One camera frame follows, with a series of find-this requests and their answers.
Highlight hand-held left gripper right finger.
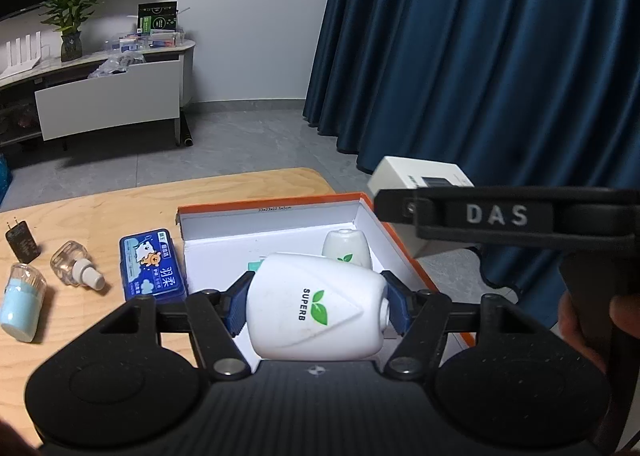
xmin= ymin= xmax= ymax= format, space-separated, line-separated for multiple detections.
xmin=379 ymin=270 xmax=538 ymax=381

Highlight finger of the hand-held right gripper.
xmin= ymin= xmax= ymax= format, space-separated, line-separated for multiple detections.
xmin=374 ymin=187 xmax=446 ymax=239

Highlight blue bag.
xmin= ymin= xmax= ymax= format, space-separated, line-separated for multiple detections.
xmin=0 ymin=153 xmax=13 ymax=207

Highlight green black box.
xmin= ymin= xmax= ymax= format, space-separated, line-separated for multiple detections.
xmin=137 ymin=1 xmax=180 ymax=34

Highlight white router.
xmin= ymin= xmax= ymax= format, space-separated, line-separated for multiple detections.
xmin=0 ymin=32 xmax=43 ymax=79

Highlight clear refill bottle white cap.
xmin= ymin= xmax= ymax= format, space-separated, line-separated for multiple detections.
xmin=50 ymin=240 xmax=106 ymax=291

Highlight white mosquito repellent heater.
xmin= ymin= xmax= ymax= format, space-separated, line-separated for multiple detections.
xmin=245 ymin=252 xmax=390 ymax=362
xmin=321 ymin=229 xmax=373 ymax=271

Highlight light blue capped bottle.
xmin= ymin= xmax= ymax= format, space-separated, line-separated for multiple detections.
xmin=0 ymin=262 xmax=48 ymax=343

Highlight green plant in dark vase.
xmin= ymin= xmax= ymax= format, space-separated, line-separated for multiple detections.
xmin=39 ymin=0 xmax=116 ymax=63

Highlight pile of small boxes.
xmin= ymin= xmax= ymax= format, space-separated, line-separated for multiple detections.
xmin=105 ymin=28 xmax=186 ymax=53

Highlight blue tissue packet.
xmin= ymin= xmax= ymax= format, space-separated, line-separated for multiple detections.
xmin=119 ymin=228 xmax=189 ymax=302

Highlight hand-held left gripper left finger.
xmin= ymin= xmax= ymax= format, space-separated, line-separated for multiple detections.
xmin=97 ymin=270 xmax=258 ymax=381

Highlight white tv cabinet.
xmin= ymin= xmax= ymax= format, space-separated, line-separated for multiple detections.
xmin=0 ymin=38 xmax=197 ymax=149

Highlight blue curtain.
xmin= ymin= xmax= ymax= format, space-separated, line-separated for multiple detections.
xmin=302 ymin=0 xmax=640 ymax=332

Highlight black plug adapter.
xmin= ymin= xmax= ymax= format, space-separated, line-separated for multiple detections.
xmin=5 ymin=217 xmax=42 ymax=264

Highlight orange-rimmed white cardboard box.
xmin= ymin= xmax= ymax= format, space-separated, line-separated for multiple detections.
xmin=176 ymin=192 xmax=481 ymax=367

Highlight clear plastic bag with items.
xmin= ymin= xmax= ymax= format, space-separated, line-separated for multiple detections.
xmin=87 ymin=53 xmax=146 ymax=79

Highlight person's right hand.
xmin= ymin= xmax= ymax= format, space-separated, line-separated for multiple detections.
xmin=556 ymin=291 xmax=640 ymax=376

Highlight white charger box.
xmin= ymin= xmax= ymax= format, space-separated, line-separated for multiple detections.
xmin=366 ymin=156 xmax=476 ymax=224

